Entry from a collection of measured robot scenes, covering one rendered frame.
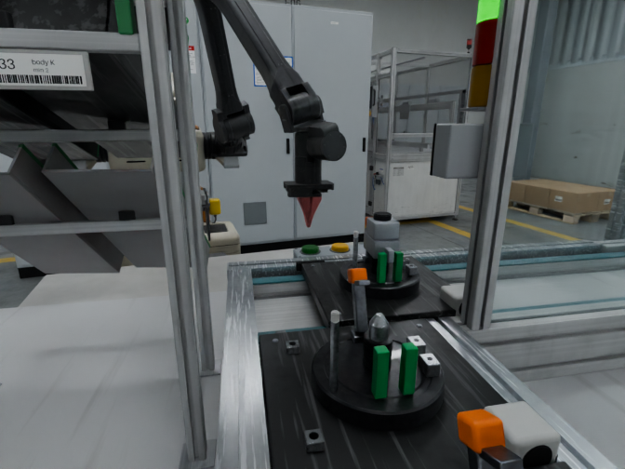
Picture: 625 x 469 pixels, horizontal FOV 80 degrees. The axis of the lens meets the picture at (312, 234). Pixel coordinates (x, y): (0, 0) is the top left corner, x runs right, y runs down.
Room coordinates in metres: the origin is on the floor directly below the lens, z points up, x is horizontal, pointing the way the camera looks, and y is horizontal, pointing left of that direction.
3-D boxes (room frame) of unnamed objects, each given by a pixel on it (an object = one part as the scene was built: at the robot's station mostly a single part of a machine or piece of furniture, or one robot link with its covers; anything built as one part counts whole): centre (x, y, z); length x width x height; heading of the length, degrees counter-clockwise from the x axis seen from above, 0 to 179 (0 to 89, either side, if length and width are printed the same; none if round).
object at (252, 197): (3.78, 0.64, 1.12); 0.80 x 0.54 x 2.25; 109
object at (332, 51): (4.04, -0.12, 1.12); 0.80 x 0.54 x 2.25; 109
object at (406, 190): (5.98, -0.91, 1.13); 2.66 x 1.46 x 2.25; 19
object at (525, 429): (0.35, -0.07, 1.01); 0.24 x 0.24 x 0.13; 11
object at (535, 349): (0.63, -0.32, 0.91); 0.84 x 0.28 x 0.10; 101
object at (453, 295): (0.54, -0.23, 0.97); 0.05 x 0.05 x 0.04; 11
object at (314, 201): (0.81, 0.02, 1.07); 0.07 x 0.07 x 0.09; 11
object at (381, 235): (0.61, -0.12, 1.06); 0.08 x 0.04 x 0.07; 9
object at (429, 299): (0.62, -0.12, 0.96); 0.24 x 0.24 x 0.02; 11
